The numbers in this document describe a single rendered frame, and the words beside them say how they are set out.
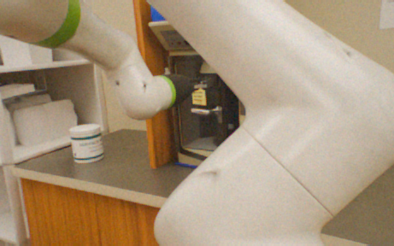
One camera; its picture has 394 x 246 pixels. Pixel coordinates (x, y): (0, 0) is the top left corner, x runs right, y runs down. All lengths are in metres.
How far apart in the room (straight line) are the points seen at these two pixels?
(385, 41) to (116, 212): 1.21
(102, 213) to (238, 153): 1.17
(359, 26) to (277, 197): 1.30
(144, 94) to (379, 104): 0.58
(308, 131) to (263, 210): 0.08
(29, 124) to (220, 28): 1.86
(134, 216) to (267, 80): 1.08
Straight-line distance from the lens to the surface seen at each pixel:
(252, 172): 0.33
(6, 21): 0.51
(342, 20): 1.60
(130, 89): 0.84
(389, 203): 1.20
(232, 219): 0.34
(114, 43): 0.78
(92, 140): 1.62
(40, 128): 2.18
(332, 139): 0.33
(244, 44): 0.36
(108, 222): 1.48
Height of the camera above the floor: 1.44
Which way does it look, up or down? 13 degrees down
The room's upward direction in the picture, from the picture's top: 4 degrees counter-clockwise
